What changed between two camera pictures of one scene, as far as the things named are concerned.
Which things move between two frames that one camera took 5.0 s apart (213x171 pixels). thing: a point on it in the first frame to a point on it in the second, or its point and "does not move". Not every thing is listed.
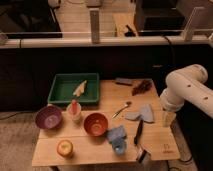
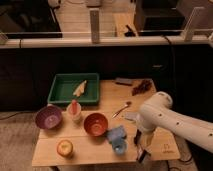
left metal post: (94, 25) does not move
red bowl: (95, 124) does not move
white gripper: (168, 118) to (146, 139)
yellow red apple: (64, 147) does not move
